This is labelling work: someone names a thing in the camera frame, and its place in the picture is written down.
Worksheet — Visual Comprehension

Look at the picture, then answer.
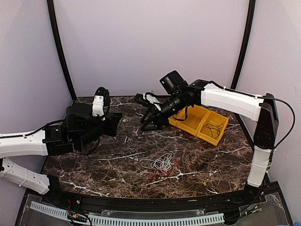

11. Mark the right black frame post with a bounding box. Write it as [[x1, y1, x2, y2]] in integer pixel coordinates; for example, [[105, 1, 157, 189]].
[[230, 0, 256, 89]]

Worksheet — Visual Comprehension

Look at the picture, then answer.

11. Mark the black cable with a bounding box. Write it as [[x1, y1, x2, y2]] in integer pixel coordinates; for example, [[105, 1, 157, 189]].
[[201, 122, 225, 139]]

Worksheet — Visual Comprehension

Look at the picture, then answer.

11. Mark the yellow bin right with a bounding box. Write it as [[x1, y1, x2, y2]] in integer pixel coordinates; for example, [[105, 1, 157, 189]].
[[196, 111, 229, 146]]

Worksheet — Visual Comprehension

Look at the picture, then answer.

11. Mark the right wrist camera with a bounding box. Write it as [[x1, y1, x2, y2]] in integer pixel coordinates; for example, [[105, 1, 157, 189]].
[[134, 92, 162, 111]]

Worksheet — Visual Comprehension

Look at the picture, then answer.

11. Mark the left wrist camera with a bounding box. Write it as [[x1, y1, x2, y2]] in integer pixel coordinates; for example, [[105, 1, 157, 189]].
[[92, 87, 110, 121]]

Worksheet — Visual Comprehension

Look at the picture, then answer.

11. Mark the yellow bin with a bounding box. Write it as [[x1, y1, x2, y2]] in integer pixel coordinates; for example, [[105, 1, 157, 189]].
[[196, 111, 229, 146], [168, 108, 186, 127], [177, 105, 209, 136]]

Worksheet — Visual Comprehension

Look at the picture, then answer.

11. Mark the white slotted cable duct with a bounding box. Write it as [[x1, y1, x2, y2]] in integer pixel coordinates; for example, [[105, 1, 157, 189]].
[[30, 202, 224, 226]]

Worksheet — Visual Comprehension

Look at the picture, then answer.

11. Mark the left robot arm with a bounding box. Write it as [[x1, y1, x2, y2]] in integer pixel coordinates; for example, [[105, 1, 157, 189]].
[[0, 103, 122, 205]]

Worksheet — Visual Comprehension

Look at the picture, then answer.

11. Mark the black frame post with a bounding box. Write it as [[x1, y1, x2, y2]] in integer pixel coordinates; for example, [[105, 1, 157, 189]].
[[47, 0, 77, 102], [230, 0, 256, 89]]

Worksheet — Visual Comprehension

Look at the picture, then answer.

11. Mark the left black frame post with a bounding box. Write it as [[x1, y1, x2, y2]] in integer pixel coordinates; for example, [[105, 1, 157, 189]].
[[47, 0, 77, 102]]

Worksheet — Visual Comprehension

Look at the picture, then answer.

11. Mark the black front rail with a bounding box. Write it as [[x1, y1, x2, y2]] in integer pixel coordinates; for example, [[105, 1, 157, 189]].
[[25, 183, 280, 212]]

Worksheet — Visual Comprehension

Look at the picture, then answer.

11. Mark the red cable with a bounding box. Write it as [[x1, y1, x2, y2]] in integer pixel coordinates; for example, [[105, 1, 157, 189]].
[[151, 159, 179, 179]]

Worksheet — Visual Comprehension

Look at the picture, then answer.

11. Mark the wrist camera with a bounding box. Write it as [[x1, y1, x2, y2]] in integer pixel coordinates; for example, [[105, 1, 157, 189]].
[[134, 92, 162, 111], [92, 87, 110, 121]]

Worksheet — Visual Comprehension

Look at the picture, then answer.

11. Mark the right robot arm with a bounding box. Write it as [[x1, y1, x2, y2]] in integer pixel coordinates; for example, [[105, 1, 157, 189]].
[[135, 71, 280, 204]]

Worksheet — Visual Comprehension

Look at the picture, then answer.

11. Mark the yellow bin middle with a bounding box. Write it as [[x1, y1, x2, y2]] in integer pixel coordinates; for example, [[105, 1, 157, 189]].
[[177, 105, 209, 136]]

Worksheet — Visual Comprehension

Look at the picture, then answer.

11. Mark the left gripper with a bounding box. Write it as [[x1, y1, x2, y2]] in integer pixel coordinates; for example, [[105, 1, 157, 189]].
[[76, 111, 121, 149]]

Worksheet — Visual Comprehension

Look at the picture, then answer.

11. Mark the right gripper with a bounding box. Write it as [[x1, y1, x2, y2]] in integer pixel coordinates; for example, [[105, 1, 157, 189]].
[[141, 91, 185, 131]]

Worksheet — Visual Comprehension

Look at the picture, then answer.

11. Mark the yellow bin left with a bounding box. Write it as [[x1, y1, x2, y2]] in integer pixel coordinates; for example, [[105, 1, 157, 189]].
[[168, 108, 186, 127]]

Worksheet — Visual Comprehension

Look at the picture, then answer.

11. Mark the white cable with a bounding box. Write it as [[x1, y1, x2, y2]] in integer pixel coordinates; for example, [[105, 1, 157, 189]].
[[140, 150, 176, 172]]

